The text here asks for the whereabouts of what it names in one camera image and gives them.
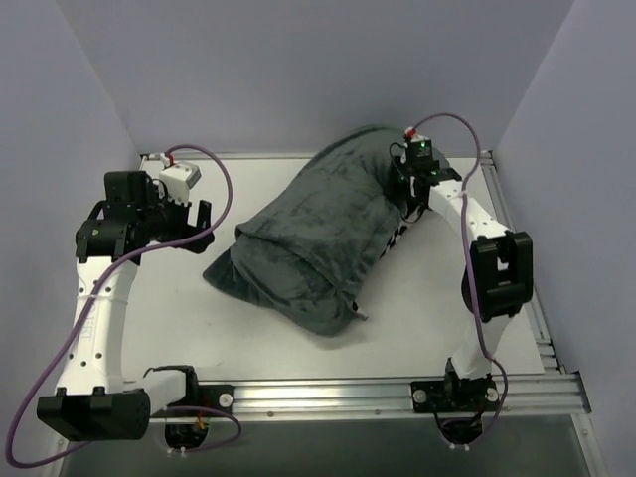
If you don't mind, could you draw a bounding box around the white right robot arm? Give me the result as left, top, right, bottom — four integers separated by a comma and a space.
393, 152, 534, 410

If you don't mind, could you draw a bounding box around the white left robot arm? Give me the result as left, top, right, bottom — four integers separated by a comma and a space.
37, 163, 214, 442

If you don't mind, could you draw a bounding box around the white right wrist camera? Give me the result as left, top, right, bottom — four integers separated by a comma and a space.
400, 127, 434, 164

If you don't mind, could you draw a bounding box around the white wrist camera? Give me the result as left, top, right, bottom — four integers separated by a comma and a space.
400, 127, 434, 164
158, 162, 202, 206

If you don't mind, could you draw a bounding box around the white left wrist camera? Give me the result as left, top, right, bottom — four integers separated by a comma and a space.
158, 162, 202, 206

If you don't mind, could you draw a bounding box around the aluminium table edge rail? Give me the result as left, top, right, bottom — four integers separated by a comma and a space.
480, 150, 564, 374

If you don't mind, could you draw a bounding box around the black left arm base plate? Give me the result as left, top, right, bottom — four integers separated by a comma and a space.
152, 383, 235, 416

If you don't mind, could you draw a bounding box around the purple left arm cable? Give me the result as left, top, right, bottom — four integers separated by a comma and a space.
2, 143, 243, 468

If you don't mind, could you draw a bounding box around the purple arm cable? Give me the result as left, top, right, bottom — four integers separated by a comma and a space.
410, 112, 506, 445
2, 143, 243, 468

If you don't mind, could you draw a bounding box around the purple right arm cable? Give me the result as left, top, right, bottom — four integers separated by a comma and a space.
410, 112, 506, 445

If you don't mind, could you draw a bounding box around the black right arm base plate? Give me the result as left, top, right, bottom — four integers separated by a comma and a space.
409, 378, 500, 414

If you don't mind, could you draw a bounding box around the aluminium front mounting rail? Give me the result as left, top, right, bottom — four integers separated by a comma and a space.
54, 372, 593, 426

